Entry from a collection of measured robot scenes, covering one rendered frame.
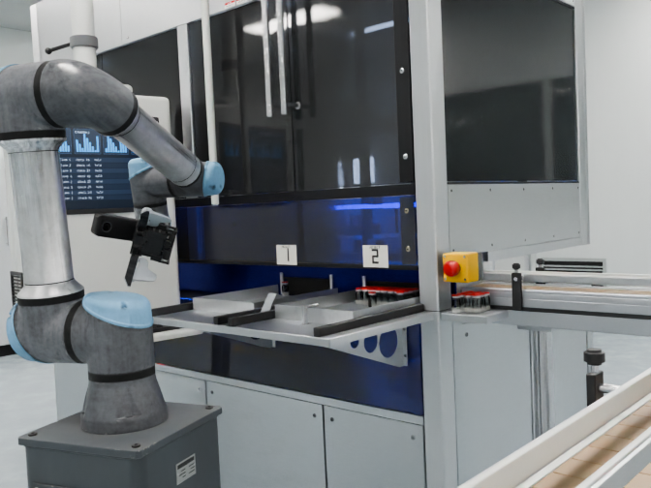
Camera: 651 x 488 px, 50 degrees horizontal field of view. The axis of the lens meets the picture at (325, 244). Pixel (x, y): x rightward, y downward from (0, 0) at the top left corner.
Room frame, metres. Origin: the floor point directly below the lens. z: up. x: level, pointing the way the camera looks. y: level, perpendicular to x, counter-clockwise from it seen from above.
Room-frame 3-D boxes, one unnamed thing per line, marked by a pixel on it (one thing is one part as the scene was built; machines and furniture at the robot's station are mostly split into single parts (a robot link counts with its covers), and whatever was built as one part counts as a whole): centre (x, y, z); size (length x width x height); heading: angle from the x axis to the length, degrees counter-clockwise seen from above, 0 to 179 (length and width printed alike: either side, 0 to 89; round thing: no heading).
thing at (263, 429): (2.82, 0.16, 0.44); 2.06 x 1.00 x 0.88; 48
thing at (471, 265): (1.74, -0.34, 0.99); 0.08 x 0.07 x 0.07; 138
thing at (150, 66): (2.62, 0.66, 1.50); 0.49 x 0.01 x 0.59; 48
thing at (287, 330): (1.88, 0.10, 0.87); 0.70 x 0.48 x 0.02; 48
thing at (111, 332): (1.25, 0.38, 0.96); 0.13 x 0.12 x 0.14; 72
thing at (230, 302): (2.05, 0.18, 0.90); 0.34 x 0.26 x 0.04; 138
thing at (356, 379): (2.47, 0.50, 0.73); 1.98 x 0.01 x 0.25; 48
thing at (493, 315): (1.76, -0.38, 0.87); 0.14 x 0.13 x 0.02; 138
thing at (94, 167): (2.27, 0.75, 1.19); 0.50 x 0.19 x 0.78; 129
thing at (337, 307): (1.82, -0.07, 0.90); 0.34 x 0.26 x 0.04; 138
